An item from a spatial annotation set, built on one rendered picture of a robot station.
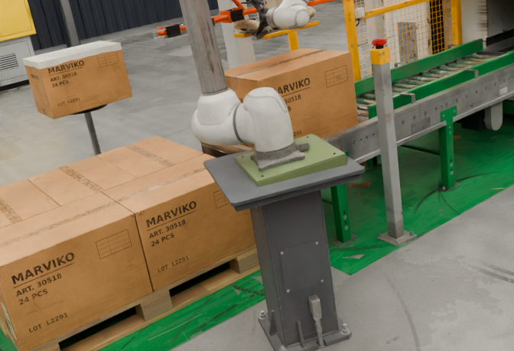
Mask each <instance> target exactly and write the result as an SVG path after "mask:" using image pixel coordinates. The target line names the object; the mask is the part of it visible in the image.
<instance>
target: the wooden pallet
mask: <svg viewBox="0 0 514 351"><path fill-rule="evenodd" d="M226 262H229V266H230V268H229V269H227V270H225V271H223V272H221V273H219V274H218V275H215V276H213V277H212V278H209V279H207V280H205V281H202V282H200V283H199V284H196V285H194V286H193V287H191V288H188V289H187V290H185V291H182V292H180V293H178V294H176V295H174V296H172V297H171V296H170V293H169V290H170V289H172V288H174V287H176V286H178V285H179V284H182V283H184V282H186V281H189V280H190V279H192V278H195V277H196V276H198V275H201V274H203V273H205V272H207V271H209V270H211V269H213V268H215V267H218V266H220V265H222V264H224V263H226ZM259 269H260V265H259V257H258V253H257V248H256V244H254V245H251V246H250V247H248V248H246V249H243V250H242V251H240V252H237V253H235V254H233V255H231V256H229V257H227V258H224V259H222V260H220V261H218V262H216V263H214V264H212V265H209V266H207V267H205V268H203V269H201V270H199V271H197V272H194V273H193V274H191V275H188V276H187V277H185V278H182V279H180V280H178V281H176V282H174V283H172V284H169V285H167V286H165V287H163V288H161V289H159V290H157V291H153V292H152V293H150V294H148V295H146V296H144V297H142V298H140V299H138V300H136V301H133V302H131V303H130V304H127V305H125V306H123V307H120V308H119V309H117V310H114V311H113V312H110V313H108V314H106V315H104V316H102V317H100V318H98V319H95V320H93V321H91V322H89V323H87V324H85V325H83V326H81V327H78V328H76V329H75V330H72V331H70V332H68V333H65V334H64V335H62V336H59V337H58V338H56V339H53V340H51V341H49V342H47V343H45V344H43V345H41V346H38V347H36V348H34V349H32V350H30V351H97V350H99V349H102V348H103V347H105V346H108V345H109V344H111V343H114V342H115V341H117V340H120V339H121V338H123V337H125V336H128V335H129V334H131V333H134V332H135V331H137V330H140V329H141V328H143V327H146V326H147V325H149V324H151V323H154V322H155V321H157V320H160V319H161V318H163V317H166V316H167V315H169V314H172V313H173V312H175V311H177V310H180V309H181V308H183V307H186V306H187V305H189V304H192V303H193V302H195V301H198V300H199V299H201V298H203V297H206V296H207V295H209V294H212V293H213V292H215V291H218V290H219V289H221V288H224V287H225V286H227V285H229V284H232V283H233V282H235V281H238V280H239V279H241V278H244V277H245V276H247V275H250V274H251V273H253V272H255V271H258V270H259ZM131 307H135V310H136V314H135V315H133V316H130V317H128V318H126V319H124V320H122V321H120V322H118V323H116V324H114V325H112V326H110V327H108V328H105V329H104V330H101V331H99V332H98V333H95V334H93V335H92V336H89V337H87V338H86V339H84V340H81V341H79V342H77V343H74V344H73V345H71V346H68V347H67V348H65V349H62V350H60V347H59V344H58V343H59V342H60V341H62V340H65V339H67V338H69V337H71V336H73V335H75V334H77V333H79V332H82V331H84V330H86V329H88V328H90V327H92V326H94V325H96V324H98V323H101V322H103V321H104V320H107V319H109V318H110V317H113V316H115V315H117V314H120V313H121V312H123V311H125V310H128V309H129V308H131ZM0 328H1V329H2V332H3V333H4V335H5V337H6V339H8V338H11V340H12V342H13V344H14V345H15V347H16V349H17V350H18V351H20V349H19V348H18V345H17V343H16V342H15V340H14V339H13V337H12V335H11V334H10V332H9V330H8V328H7V327H6V325H5V323H4V322H3V320H2V318H1V317H0Z"/></svg>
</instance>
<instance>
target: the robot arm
mask: <svg viewBox="0 0 514 351"><path fill-rule="evenodd" d="M179 2H180V5H181V11H182V14H183V17H184V23H185V26H186V29H187V35H188V38H189V42H190V47H191V50H192V54H193V57H194V63H195V66H196V69H197V75H198V78H199V81H200V87H201V90H202V94H201V95H200V98H199V99H198V102H197V103H198V107H197V110H196V111H195V112H194V114H193V117H192V120H191V128H192V131H193V133H194V135H195V136H196V137H197V139H199V140H200V141H202V142H205V143H207V144H210V145H239V144H244V143H246V144H249V145H254V149H255V154H252V155H251V156H250V159H251V160H252V161H254V162H255V163H256V165H257V166H258V169H259V171H265V170H268V169H269V168H272V167H277V166H280V165H283V164H287V163H291V162H293V161H299V160H303V159H305V154H303V153H301V152H302V151H304V150H306V149H309V147H310V145H309V144H308V142H307V141H305V142H298V143H296V142H294V137H293V130H292V125H291V119H290V115H289V113H288V108H287V106H286V105H285V102H284V100H283V98H282V97H281V95H280V94H279V93H278V92H277V91H276V90H274V89H273V88H270V87H262V88H258V89H254V90H252V91H251V92H250V93H248V94H247V95H246V97H245V98H244V100H243V103H241V102H240V101H239V98H238V97H237V95H236V93H235V92H234V91H232V90H231V89H230V88H228V86H227V83H226V77H225V73H224V70H223V64H222V60H221V57H220V51H219V48H218V44H217V41H216V35H215V31H214V28H213V22H212V18H211V15H210V9H209V5H208V2H207V0H179ZM308 2H309V0H283V2H282V3H281V4H280V6H279V7H272V8H266V7H265V5H266V4H267V2H264V1H263V0H246V2H241V4H251V3H252V5H253V6H254V7H255V8H256V10H257V12H258V13H259V20H260V24H259V27H258V29H257V31H246V34H252V36H256V40H259V39H262V38H263V37H264V36H265V35H266V34H267V33H268V32H271V30H270V29H269V28H268V26H271V27H272V28H282V29H285V30H296V29H299V28H303V27H304V26H306V25H307V23H308V22H309V20H310V14H309V12H308V10H307V4H308ZM264 27H265V30H264V31H262V30H263V28H264Z"/></svg>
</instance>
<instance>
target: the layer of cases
mask: <svg viewBox="0 0 514 351"><path fill-rule="evenodd" d="M214 158H215V157H213V156H210V155H208V154H204V153H203V152H200V151H197V150H194V149H192V148H189V147H186V146H183V145H180V144H178V143H176V142H173V141H170V140H167V139H165V138H162V137H159V136H157V135H156V136H153V137H150V138H146V139H144V140H141V141H137V142H135V143H132V144H130V145H126V146H123V147H121V148H117V149H114V150H111V151H107V152H105V153H102V154H98V155H97V156H93V157H91V158H87V159H84V160H81V161H78V162H75V163H72V164H68V165H65V166H63V167H59V168H56V169H53V170H51V171H47V172H44V173H42V174H38V175H35V176H33V177H29V178H28V179H24V180H20V181H17V182H14V183H12V184H8V185H5V186H3V187H0V317H1V318H2V320H3V322H4V323H5V325H6V327H7V328H8V330H9V332H10V334H11V335H12V337H13V339H14V340H15V342H16V343H17V345H18V348H19V349H20V351H30V350H32V349H34V348H36V347H38V346H41V345H43V344H45V343H47V342H49V341H51V340H53V339H56V338H58V337H59V336H62V335H64V334H65V333H68V332H70V331H72V330H75V329H76V328H78V327H81V326H83V325H85V324H87V323H89V322H91V321H93V320H95V319H98V318H100V317H102V316H104V315H106V314H108V313H110V312H113V311H114V310H117V309H119V308H120V307H123V306H125V305H127V304H130V303H131V302H133V301H136V300H138V299H140V298H142V297H144V296H146V295H148V294H150V293H152V292H153V291H157V290H159V289H161V288H163V287H165V286H167V285H169V284H172V283H174V282H176V281H178V280H180V279H182V278H185V277H187V276H188V275H191V274H193V273H194V272H197V271H199V270H201V269H203V268H205V267H207V266H209V265H212V264H214V263H216V262H218V261H220V260H222V259H224V258H227V257H229V256H231V255H233V254H235V253H237V252H240V251H242V250H243V249H246V248H248V247H250V246H251V245H254V244H255V235H254V231H253V226H252V217H251V213H250V209H246V210H241V211H238V212H236V210H235V209H234V207H233V206H231V205H230V203H229V201H228V200H227V199H226V197H225V196H224V194H223V192H222V191H221V189H220V188H219V187H218V186H217V184H216V182H215V181H214V179H213V178H212V177H211V175H210V173H209V172H208V170H207V169H206V168H205V166H204V165H203V162H204V161H206V160H210V159H214Z"/></svg>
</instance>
